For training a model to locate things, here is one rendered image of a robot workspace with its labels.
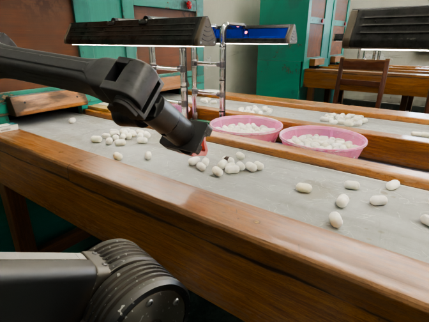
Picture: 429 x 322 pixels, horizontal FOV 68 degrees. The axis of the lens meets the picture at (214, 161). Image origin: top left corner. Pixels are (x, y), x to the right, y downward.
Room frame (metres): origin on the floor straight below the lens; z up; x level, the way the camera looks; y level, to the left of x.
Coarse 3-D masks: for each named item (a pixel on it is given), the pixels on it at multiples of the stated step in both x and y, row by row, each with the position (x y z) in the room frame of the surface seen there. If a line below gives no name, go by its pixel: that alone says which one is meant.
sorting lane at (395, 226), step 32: (32, 128) 1.17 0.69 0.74; (64, 128) 1.17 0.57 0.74; (96, 128) 1.17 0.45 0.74; (128, 160) 0.83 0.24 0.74; (160, 160) 0.83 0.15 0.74; (256, 160) 0.83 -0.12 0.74; (288, 160) 0.83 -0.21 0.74; (224, 192) 0.63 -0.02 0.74; (256, 192) 0.63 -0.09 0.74; (288, 192) 0.63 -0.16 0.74; (320, 192) 0.63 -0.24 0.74; (352, 192) 0.63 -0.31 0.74; (384, 192) 0.63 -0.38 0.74; (416, 192) 0.63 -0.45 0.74; (320, 224) 0.50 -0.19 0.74; (352, 224) 0.50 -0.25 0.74; (384, 224) 0.50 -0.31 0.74; (416, 224) 0.50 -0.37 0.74; (416, 256) 0.41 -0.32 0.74
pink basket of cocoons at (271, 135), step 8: (216, 120) 1.20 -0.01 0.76; (224, 120) 1.23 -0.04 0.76; (232, 120) 1.25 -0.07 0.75; (240, 120) 1.26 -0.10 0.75; (248, 120) 1.26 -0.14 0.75; (256, 120) 1.25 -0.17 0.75; (272, 120) 1.20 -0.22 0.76; (216, 128) 1.06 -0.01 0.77; (280, 128) 1.07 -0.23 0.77; (248, 136) 1.01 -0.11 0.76; (256, 136) 1.01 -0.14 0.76; (272, 136) 1.04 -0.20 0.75
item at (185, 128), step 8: (184, 120) 0.59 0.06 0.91; (192, 120) 0.63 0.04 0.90; (176, 128) 0.57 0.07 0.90; (184, 128) 0.59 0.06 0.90; (192, 128) 0.61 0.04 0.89; (200, 128) 0.61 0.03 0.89; (208, 128) 0.61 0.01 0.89; (168, 136) 0.58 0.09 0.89; (176, 136) 0.58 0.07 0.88; (184, 136) 0.59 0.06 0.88; (192, 136) 0.60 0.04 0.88; (200, 136) 0.60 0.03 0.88; (168, 144) 0.62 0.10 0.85; (176, 144) 0.60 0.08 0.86; (184, 144) 0.60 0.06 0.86; (192, 144) 0.59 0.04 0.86; (200, 144) 0.59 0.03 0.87; (192, 152) 0.58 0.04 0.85
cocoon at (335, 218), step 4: (332, 212) 0.51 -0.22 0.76; (336, 212) 0.51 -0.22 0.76; (332, 216) 0.50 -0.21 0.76; (336, 216) 0.50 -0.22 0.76; (340, 216) 0.50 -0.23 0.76; (332, 220) 0.49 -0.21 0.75; (336, 220) 0.49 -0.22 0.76; (340, 220) 0.49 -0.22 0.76; (332, 224) 0.49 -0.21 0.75; (336, 224) 0.49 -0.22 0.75; (340, 224) 0.49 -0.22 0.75
